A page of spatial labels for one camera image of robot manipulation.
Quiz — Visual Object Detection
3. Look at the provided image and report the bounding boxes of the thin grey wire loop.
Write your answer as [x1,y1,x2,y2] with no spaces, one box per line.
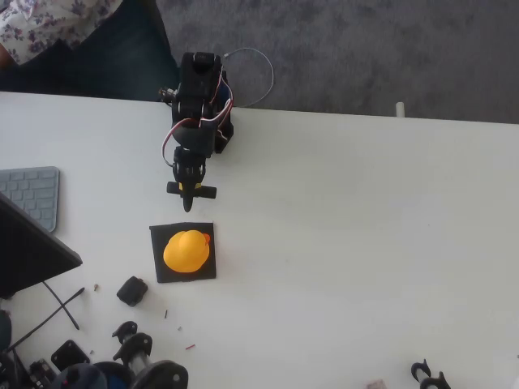
[221,47,275,109]

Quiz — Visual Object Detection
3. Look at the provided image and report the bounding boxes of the person in floral shirt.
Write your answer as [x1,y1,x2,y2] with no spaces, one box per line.
[0,0,180,100]

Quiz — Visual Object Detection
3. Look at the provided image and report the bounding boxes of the black servo motor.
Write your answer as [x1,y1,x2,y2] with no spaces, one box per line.
[116,276,149,308]

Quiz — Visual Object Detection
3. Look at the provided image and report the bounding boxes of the yellow rubber duck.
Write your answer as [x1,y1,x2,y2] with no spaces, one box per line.
[162,229,212,273]

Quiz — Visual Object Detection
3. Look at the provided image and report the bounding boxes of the grey keyboard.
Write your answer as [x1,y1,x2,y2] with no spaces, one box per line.
[0,165,61,233]

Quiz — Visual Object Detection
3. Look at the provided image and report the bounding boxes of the black hooked clamp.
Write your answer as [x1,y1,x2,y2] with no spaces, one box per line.
[410,358,452,389]

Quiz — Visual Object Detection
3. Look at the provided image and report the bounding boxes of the black square mounting plate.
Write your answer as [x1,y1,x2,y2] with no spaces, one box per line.
[50,339,91,372]

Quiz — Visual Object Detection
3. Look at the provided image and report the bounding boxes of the black square pad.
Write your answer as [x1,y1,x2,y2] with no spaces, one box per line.
[149,220,217,284]

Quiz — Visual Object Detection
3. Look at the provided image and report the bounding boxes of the black thin probe tool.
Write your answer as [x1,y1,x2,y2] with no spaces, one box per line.
[42,280,80,331]
[6,287,86,353]

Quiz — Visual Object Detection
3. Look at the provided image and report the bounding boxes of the floral white shirt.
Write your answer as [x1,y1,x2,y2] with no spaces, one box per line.
[0,0,122,66]

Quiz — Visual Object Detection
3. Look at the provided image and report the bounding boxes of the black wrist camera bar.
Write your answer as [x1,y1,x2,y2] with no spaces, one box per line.
[165,181,219,200]

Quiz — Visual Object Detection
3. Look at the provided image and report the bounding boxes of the person forearm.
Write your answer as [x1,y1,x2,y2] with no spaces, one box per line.
[0,42,20,69]

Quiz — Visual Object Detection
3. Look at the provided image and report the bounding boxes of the dark blue round object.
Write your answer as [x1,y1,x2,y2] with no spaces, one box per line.
[0,310,13,353]

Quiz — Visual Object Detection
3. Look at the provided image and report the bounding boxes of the black cable bundle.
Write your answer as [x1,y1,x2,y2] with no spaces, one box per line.
[0,351,30,389]

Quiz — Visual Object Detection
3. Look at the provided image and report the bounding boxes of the black circuit board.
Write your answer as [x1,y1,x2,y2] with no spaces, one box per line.
[28,358,58,386]

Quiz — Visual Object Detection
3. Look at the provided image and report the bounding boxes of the dark laptop screen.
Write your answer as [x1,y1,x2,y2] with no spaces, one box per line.
[0,192,84,300]

